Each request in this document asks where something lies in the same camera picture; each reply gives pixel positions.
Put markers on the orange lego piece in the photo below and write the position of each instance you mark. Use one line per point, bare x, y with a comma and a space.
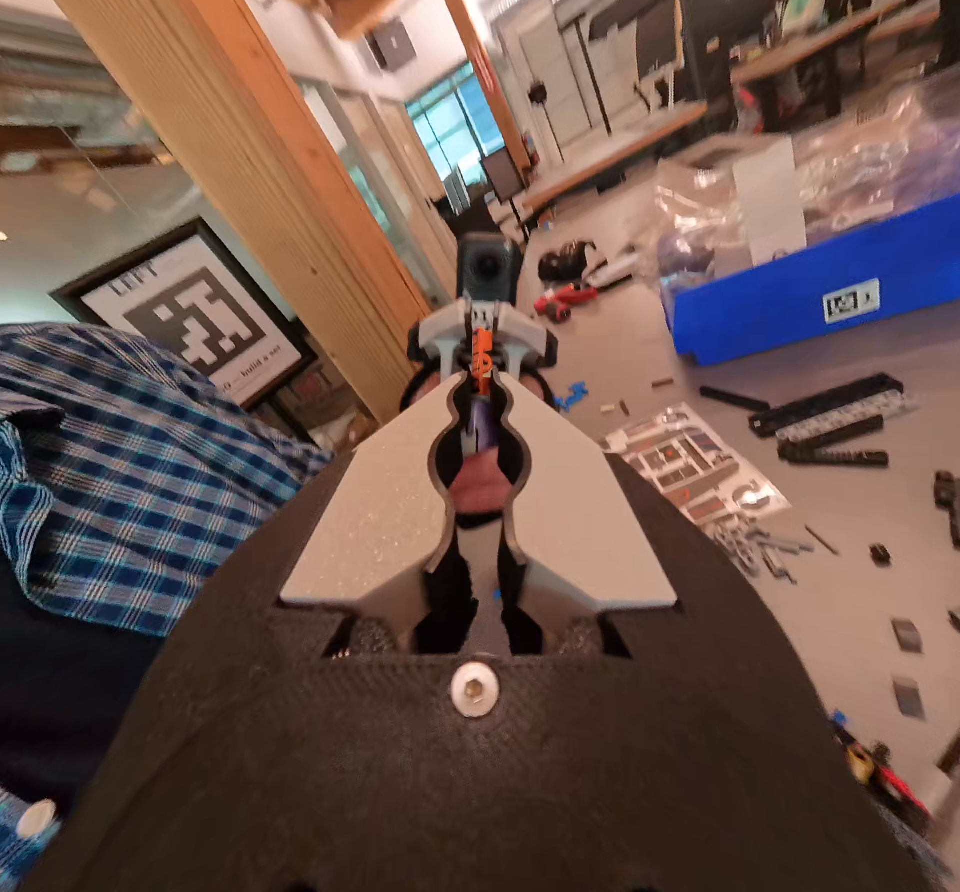
481, 355

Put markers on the black lego part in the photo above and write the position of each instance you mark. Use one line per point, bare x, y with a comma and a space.
949, 502

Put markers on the monitor on stand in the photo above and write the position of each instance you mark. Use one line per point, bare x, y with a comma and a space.
502, 175

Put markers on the person's torso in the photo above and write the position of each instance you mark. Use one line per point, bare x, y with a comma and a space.
75, 682

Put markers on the window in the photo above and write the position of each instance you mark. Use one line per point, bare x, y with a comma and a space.
457, 119

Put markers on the blue plastic bin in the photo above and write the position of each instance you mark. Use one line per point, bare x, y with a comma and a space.
750, 322

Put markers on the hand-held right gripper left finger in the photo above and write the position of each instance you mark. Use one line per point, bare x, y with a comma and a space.
375, 524

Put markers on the red and black toy vehicle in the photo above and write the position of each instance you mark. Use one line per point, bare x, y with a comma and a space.
566, 299

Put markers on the black rounded object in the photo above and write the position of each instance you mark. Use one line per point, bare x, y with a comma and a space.
566, 260

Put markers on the grey lego tile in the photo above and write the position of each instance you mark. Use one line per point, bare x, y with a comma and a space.
907, 635
909, 698

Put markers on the grey wall box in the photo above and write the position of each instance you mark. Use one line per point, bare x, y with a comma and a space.
392, 44

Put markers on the lego sticker sheet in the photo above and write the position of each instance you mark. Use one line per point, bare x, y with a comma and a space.
697, 464

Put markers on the person's left hand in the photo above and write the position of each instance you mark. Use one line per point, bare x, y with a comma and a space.
484, 483

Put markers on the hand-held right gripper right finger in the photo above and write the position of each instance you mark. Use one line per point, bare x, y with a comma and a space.
585, 524

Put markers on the pile of colourful lego pieces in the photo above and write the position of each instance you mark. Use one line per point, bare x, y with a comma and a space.
885, 772

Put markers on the small black lego piece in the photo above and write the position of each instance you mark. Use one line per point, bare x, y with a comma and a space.
880, 553

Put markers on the white flat object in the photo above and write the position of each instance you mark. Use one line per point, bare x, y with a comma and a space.
613, 268

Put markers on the pile of grey lego pieces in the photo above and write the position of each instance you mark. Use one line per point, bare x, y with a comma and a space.
750, 539

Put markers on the small blue lego piece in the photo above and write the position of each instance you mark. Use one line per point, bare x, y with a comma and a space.
574, 395

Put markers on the pile of clear plastic bags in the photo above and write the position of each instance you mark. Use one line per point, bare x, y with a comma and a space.
877, 164

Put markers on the long black lego frame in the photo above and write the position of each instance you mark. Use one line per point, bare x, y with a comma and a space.
825, 400

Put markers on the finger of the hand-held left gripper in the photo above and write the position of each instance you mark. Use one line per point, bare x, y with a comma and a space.
519, 333
442, 329

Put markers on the long wooden table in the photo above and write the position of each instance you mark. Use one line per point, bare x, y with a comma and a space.
615, 156

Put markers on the wooden post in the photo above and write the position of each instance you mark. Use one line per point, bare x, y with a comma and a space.
247, 179

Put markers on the white paper sheet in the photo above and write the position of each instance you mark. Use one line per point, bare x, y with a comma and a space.
769, 201

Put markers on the thin dark lego rod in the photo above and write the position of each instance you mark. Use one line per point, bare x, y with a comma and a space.
821, 539

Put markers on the distant wooden table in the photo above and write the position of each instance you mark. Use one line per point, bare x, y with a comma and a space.
825, 44

